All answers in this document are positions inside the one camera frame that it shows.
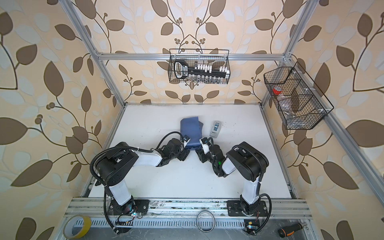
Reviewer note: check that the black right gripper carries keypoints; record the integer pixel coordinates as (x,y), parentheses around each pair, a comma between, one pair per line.
(201,155)

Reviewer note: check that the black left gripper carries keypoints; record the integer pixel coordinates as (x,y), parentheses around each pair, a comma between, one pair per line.
(183,155)

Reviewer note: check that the blue wrapping paper sheet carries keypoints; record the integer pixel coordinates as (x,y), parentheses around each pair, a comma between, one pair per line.
(192,128)

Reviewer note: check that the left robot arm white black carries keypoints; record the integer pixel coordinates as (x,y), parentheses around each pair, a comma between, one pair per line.
(111,166)

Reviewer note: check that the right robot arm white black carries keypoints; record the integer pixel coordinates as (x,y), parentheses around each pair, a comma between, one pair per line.
(245,159)

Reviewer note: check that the grey tape dispenser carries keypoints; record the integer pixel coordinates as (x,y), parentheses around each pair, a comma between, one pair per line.
(215,130)

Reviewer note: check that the black tool set in basket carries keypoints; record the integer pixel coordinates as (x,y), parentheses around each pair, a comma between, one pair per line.
(183,71)

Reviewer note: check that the red capped plastic bottle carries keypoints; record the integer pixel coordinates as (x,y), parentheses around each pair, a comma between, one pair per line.
(277,90)

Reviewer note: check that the orange black screwdriver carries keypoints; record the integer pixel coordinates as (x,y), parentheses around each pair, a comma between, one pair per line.
(290,230)

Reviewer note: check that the yellow tape roll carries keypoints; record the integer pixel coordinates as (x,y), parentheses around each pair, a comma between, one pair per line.
(77,227)

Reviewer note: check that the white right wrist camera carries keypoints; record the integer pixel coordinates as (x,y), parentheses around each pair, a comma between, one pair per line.
(207,145)

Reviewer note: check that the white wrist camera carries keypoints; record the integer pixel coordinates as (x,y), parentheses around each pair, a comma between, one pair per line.
(186,140)
(207,145)

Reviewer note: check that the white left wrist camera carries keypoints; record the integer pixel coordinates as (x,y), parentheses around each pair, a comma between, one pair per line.
(186,140)

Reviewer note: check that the back wall wire basket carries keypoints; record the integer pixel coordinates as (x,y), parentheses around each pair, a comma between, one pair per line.
(215,57)

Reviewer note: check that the wall wire basket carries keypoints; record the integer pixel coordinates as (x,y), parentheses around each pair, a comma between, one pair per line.
(215,57)
(302,103)

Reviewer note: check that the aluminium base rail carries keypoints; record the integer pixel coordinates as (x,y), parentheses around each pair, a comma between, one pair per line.
(160,207)

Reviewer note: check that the right wall wire basket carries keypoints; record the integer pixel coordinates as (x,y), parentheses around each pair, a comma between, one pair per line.
(302,103)

